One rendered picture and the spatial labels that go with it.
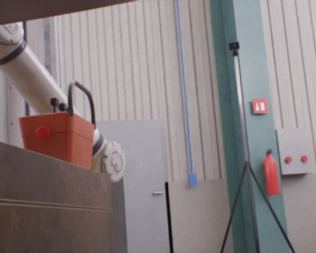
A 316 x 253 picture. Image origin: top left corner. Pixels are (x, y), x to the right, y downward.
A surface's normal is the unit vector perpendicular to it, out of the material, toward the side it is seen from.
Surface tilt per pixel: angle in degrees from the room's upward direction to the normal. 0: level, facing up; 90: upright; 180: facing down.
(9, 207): 90
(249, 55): 90
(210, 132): 90
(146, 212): 90
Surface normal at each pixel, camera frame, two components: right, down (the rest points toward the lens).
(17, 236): 0.98, -0.11
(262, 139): 0.22, -0.20
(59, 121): -0.15, -0.05
